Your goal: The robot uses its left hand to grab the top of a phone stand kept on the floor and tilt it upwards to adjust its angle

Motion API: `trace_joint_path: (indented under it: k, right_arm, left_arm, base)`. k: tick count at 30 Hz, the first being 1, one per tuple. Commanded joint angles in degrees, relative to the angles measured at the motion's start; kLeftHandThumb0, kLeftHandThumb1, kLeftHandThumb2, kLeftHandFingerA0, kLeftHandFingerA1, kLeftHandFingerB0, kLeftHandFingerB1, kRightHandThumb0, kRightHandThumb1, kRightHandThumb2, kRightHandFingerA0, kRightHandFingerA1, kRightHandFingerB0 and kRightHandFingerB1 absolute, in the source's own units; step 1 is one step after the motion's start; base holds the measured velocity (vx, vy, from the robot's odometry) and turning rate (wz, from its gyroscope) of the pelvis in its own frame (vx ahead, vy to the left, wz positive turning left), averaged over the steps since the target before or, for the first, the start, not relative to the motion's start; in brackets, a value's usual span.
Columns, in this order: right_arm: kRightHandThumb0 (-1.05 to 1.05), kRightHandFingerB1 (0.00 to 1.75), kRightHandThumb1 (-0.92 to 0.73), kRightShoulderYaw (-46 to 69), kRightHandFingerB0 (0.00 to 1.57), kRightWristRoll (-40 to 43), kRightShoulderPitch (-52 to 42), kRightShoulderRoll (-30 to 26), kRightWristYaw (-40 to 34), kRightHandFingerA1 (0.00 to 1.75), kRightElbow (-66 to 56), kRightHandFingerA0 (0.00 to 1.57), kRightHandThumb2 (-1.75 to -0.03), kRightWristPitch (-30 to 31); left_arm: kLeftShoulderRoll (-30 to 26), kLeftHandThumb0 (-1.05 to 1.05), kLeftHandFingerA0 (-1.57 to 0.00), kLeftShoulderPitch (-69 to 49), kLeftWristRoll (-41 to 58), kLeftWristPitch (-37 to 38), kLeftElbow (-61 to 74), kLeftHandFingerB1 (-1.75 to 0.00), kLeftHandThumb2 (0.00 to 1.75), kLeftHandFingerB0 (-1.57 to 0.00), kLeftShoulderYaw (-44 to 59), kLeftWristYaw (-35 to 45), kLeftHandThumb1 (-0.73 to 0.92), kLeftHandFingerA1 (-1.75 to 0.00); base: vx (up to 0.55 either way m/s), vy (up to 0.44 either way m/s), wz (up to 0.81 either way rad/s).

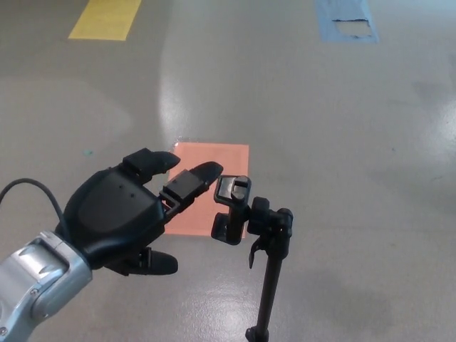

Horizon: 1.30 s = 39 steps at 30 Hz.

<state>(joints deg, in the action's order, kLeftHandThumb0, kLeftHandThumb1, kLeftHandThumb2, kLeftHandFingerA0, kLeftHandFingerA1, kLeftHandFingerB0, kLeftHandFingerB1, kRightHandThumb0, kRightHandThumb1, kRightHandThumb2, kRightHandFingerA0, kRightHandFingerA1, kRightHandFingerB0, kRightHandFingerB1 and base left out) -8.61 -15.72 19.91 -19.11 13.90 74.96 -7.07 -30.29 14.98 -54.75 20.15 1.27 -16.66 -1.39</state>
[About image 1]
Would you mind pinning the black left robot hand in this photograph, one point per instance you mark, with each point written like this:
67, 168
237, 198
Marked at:
114, 217

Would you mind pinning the black phone stand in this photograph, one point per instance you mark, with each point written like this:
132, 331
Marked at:
272, 256

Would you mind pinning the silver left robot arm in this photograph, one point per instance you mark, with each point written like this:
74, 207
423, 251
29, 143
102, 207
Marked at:
32, 274

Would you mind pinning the orange floor paper sheet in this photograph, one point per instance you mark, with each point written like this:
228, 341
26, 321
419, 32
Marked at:
228, 160

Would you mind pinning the yellow floor paper sheet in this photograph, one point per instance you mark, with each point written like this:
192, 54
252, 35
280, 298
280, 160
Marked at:
105, 19

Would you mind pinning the torn blue floor sheet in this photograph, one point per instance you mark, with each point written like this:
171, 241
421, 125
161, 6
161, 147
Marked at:
327, 14

